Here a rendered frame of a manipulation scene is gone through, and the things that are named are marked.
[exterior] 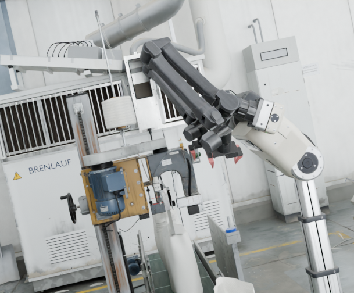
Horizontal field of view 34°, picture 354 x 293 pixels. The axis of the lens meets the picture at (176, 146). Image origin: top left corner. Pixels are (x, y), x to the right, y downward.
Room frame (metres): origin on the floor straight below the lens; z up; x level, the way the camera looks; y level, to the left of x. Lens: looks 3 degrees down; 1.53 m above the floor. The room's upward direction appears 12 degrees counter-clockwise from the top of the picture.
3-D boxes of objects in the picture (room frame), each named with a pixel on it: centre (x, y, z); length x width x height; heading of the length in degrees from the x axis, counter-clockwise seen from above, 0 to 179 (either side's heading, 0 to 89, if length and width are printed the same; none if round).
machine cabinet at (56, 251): (6.44, 0.71, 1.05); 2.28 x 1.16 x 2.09; 95
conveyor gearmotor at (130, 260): (4.86, 0.55, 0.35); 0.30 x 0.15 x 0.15; 5
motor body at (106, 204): (3.05, 0.41, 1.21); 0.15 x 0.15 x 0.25
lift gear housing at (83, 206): (3.26, 0.59, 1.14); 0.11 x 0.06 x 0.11; 5
